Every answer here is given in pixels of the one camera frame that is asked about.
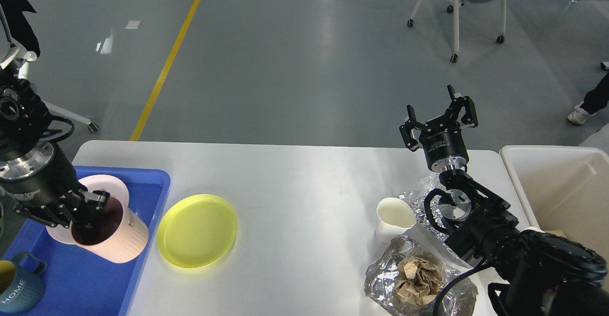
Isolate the beige plastic bin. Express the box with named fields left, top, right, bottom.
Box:
left=500, top=145, right=609, bottom=251

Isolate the crumpled aluminium foil front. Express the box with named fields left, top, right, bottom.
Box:
left=364, top=236, right=478, bottom=316

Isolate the white office chair left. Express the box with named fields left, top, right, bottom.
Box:
left=0, top=2, right=100, bottom=134

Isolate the crumpled brown paper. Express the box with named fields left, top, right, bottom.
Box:
left=394, top=256, right=443, bottom=307

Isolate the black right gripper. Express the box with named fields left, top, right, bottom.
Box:
left=400, top=85, right=479, bottom=172

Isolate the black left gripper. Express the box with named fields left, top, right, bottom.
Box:
left=0, top=142, right=111, bottom=231

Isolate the white paper cup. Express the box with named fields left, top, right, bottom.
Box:
left=374, top=197, right=417, bottom=244

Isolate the yellow plastic plate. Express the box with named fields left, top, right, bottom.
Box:
left=157, top=193, right=238, bottom=269

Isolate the pink ceramic mug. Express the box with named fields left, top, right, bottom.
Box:
left=70, top=197, right=149, bottom=264

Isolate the blue HOME mug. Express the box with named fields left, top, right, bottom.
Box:
left=0, top=251, right=47, bottom=314

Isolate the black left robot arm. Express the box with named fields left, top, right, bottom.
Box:
left=0, top=69, right=109, bottom=231

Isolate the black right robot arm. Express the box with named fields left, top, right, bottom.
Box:
left=399, top=85, right=609, bottom=316

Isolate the blue plastic tray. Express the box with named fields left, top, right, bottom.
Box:
left=3, top=166, right=170, bottom=316

